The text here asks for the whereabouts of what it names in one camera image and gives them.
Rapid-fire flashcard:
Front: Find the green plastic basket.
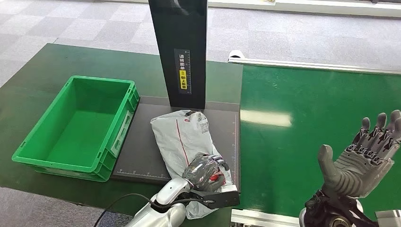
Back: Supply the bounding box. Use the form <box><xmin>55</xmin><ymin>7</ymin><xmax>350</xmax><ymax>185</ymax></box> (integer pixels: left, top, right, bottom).
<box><xmin>12</xmin><ymin>75</ymin><xmax>140</xmax><ymax>183</ymax></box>

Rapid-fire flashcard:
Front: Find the black weighing platform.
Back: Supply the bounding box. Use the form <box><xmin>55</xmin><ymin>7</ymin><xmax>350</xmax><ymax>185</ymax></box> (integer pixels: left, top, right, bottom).
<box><xmin>110</xmin><ymin>96</ymin><xmax>241</xmax><ymax>192</ymax></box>

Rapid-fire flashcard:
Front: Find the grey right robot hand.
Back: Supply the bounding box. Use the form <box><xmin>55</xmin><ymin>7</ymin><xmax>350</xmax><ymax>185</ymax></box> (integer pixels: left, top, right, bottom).
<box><xmin>317</xmin><ymin>109</ymin><xmax>401</xmax><ymax>199</ymax></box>

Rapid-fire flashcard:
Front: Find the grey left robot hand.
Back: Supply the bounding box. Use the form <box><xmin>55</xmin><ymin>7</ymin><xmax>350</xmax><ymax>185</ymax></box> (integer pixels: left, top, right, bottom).
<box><xmin>183</xmin><ymin>152</ymin><xmax>230</xmax><ymax>192</ymax></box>

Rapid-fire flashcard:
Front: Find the black yellow column label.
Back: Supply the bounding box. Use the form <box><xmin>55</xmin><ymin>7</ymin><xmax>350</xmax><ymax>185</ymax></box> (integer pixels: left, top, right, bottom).
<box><xmin>174</xmin><ymin>48</ymin><xmax>192</xmax><ymax>95</ymax></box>

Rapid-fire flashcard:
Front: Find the black scale column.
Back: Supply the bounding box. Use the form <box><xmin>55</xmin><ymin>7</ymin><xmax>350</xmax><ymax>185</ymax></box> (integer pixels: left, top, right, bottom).
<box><xmin>148</xmin><ymin>0</ymin><xmax>208</xmax><ymax>110</ymax></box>

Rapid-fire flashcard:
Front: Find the white ledge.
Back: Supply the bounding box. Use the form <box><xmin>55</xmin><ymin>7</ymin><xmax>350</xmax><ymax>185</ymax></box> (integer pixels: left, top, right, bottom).
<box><xmin>103</xmin><ymin>0</ymin><xmax>401</xmax><ymax>18</ymax></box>

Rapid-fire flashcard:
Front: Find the grey plastic mailer package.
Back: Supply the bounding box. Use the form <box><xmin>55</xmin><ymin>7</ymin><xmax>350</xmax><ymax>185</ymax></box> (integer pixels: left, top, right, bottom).
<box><xmin>150</xmin><ymin>109</ymin><xmax>235</xmax><ymax>220</ymax></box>

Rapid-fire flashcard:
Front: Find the short aluminium conveyor rail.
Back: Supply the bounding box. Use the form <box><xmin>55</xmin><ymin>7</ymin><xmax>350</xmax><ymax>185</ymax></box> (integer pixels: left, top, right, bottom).
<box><xmin>230</xmin><ymin>209</ymin><xmax>301</xmax><ymax>227</ymax></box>

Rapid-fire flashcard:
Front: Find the green conveyor belt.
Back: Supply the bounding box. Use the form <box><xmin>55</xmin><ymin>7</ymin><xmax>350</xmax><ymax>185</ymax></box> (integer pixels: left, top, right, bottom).
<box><xmin>232</xmin><ymin>64</ymin><xmax>401</xmax><ymax>220</ymax></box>

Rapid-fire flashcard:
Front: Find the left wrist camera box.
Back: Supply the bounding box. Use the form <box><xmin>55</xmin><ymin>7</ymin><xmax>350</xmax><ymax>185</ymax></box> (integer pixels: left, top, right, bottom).
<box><xmin>187</xmin><ymin>184</ymin><xmax>241</xmax><ymax>210</ymax></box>

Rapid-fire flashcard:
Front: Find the long aluminium conveyor rail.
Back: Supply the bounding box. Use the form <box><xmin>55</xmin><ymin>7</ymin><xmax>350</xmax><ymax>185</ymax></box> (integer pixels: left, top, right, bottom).
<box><xmin>227</xmin><ymin>49</ymin><xmax>401</xmax><ymax>75</ymax></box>

